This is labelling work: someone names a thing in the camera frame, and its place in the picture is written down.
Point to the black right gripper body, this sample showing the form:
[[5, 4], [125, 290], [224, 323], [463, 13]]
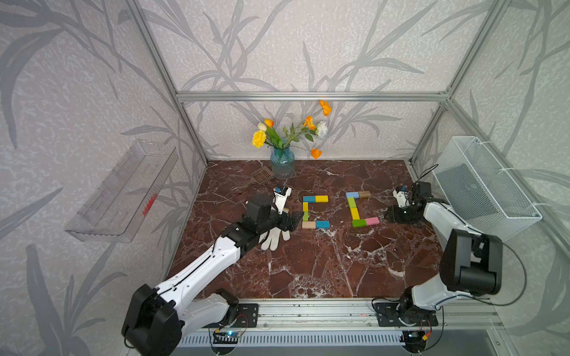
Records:
[[403, 214]]

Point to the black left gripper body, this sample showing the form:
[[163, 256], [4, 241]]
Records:
[[274, 220]]

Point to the pink block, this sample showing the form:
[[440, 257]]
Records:
[[372, 221]]

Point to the light wood block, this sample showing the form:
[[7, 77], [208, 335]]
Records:
[[308, 225]]

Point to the small yellow block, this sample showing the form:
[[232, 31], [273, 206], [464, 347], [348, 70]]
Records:
[[355, 214]]

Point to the large yellow block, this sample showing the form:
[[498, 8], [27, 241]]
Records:
[[321, 199]]

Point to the dark green block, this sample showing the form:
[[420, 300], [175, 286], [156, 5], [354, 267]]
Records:
[[359, 223]]

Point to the light blue block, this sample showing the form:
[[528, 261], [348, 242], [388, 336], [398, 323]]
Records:
[[352, 195]]

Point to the lime green block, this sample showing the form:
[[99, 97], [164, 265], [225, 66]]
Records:
[[352, 203]]

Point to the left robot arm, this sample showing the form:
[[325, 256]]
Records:
[[159, 318]]

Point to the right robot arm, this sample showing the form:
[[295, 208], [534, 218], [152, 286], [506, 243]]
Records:
[[471, 264]]

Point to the white cotton glove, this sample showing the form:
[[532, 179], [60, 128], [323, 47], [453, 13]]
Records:
[[271, 239]]

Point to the blue glass vase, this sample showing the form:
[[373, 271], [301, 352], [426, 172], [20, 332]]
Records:
[[283, 163]]

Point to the artificial flowers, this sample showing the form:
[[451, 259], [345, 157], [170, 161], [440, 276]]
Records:
[[267, 131]]

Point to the right circuit board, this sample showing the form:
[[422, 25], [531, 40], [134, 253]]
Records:
[[417, 338]]

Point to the circuit board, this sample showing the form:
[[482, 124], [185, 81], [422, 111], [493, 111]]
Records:
[[417, 338], [229, 337]]

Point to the left circuit board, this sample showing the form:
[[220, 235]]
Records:
[[229, 337]]

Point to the clear plastic shelf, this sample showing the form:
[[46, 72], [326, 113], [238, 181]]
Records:
[[116, 210]]

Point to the white wire basket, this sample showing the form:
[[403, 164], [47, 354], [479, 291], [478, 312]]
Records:
[[482, 191]]

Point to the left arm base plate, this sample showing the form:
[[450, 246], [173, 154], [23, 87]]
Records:
[[239, 315]]

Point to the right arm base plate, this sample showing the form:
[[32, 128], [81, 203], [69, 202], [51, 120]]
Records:
[[388, 314]]

